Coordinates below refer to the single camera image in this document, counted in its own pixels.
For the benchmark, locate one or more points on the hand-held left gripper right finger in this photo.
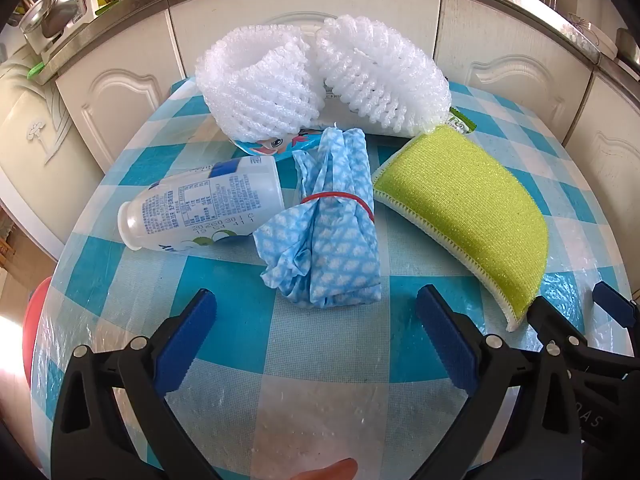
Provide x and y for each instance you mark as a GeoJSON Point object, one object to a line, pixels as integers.
{"type": "Point", "coordinates": [447, 340]}

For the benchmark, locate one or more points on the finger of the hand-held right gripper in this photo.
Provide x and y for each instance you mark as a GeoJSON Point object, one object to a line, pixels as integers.
{"type": "Point", "coordinates": [612, 300]}
{"type": "Point", "coordinates": [547, 317]}

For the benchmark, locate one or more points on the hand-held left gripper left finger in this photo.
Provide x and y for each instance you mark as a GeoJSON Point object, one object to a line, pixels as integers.
{"type": "Point", "coordinates": [187, 340]}

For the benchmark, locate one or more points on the white plastic drink bottle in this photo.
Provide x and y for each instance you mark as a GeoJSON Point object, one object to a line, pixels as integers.
{"type": "Point", "coordinates": [200, 205]}

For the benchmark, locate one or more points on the green scrubbing sponge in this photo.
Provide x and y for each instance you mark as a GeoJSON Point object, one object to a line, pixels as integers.
{"type": "Point", "coordinates": [460, 205]}

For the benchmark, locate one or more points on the red plastic basin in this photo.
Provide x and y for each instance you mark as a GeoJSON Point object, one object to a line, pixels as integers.
{"type": "Point", "coordinates": [37, 330]}

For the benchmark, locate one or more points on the white foam fruit net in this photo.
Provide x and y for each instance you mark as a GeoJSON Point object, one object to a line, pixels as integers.
{"type": "Point", "coordinates": [380, 70]}
{"type": "Point", "coordinates": [255, 85]}

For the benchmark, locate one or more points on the person's left hand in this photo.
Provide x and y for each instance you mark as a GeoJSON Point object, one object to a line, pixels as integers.
{"type": "Point", "coordinates": [325, 471]}

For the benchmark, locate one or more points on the blue checked tablecloth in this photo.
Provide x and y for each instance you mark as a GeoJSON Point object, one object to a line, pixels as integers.
{"type": "Point", "coordinates": [325, 350]}

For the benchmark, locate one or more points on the blue patterned cloth bundle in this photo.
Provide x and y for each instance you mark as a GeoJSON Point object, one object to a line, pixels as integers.
{"type": "Point", "coordinates": [330, 255]}

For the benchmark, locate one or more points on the red rubber band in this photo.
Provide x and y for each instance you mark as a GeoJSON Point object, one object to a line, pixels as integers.
{"type": "Point", "coordinates": [345, 195]}

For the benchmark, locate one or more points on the blue cartoon snack packet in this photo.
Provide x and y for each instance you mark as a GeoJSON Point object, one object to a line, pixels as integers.
{"type": "Point", "coordinates": [270, 146]}

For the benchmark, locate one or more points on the small green packet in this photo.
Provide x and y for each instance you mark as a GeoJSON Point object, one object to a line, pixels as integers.
{"type": "Point", "coordinates": [460, 121]}

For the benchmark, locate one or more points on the white flower-embossed door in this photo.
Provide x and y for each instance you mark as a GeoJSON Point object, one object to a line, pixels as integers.
{"type": "Point", "coordinates": [40, 160]}

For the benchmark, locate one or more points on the white flower-print dish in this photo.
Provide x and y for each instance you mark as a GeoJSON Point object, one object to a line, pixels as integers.
{"type": "Point", "coordinates": [592, 35]}

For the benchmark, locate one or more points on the green plastic clip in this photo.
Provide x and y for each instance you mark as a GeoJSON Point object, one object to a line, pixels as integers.
{"type": "Point", "coordinates": [37, 71]}

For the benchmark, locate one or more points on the white dish rack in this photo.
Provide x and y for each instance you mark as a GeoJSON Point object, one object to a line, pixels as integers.
{"type": "Point", "coordinates": [82, 15]}

